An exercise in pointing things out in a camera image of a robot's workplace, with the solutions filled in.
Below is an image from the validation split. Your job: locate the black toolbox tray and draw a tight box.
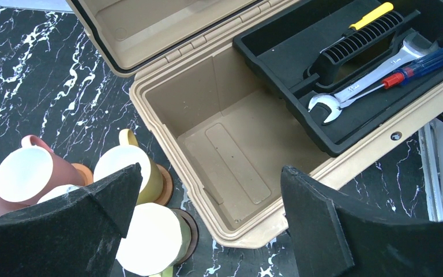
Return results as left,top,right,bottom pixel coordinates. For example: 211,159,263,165
234,1,443,157

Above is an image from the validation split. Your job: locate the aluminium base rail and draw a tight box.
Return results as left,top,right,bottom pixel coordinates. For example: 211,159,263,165
418,121,443,222

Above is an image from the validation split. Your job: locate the dark walnut coaster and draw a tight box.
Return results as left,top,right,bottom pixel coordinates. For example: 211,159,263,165
172,208,199,265

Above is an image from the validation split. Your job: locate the pink mug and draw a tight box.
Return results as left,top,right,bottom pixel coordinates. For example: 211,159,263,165
0,134,85,205

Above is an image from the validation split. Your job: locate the peach mug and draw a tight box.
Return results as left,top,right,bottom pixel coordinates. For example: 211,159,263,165
93,129,163,204

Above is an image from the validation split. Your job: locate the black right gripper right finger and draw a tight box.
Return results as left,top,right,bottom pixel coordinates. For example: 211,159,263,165
280,166,443,276

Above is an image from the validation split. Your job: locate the red blue screwdriver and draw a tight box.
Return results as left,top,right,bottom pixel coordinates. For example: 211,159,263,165
340,47,443,109

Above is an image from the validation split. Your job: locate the yellow handled screwdriver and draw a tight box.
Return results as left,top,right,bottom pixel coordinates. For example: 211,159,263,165
320,2,394,53

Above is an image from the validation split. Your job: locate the yellow mug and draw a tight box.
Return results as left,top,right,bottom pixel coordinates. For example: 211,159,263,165
116,203,190,276

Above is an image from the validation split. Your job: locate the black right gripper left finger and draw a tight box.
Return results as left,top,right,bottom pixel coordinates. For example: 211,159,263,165
0,164,142,276

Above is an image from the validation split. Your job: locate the tan plastic toolbox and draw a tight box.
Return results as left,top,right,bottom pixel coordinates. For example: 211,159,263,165
69,1,443,248

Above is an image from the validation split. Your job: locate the silver wrench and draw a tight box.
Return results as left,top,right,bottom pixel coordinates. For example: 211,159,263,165
307,32,440,124

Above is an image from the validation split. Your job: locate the light wooden coaster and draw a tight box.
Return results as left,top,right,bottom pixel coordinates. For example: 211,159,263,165
154,164,174,206

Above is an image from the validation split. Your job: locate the orange wooden coaster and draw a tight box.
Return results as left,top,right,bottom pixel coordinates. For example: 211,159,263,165
72,163,93,186

